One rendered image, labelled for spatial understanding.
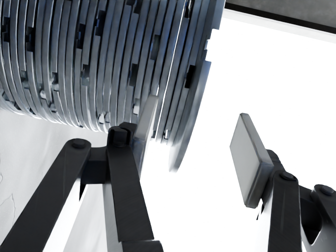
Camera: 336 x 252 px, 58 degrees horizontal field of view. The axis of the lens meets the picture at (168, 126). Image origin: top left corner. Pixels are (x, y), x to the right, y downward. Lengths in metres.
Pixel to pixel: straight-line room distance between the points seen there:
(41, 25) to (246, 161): 0.26
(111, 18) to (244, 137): 0.20
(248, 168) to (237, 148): 0.03
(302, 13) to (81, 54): 4.09
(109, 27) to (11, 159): 0.32
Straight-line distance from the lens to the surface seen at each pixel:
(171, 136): 0.39
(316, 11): 4.44
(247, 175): 0.18
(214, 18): 0.27
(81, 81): 0.35
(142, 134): 0.16
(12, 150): 0.56
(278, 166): 0.18
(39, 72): 0.37
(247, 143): 0.19
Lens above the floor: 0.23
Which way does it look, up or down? 2 degrees up
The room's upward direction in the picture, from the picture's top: 102 degrees clockwise
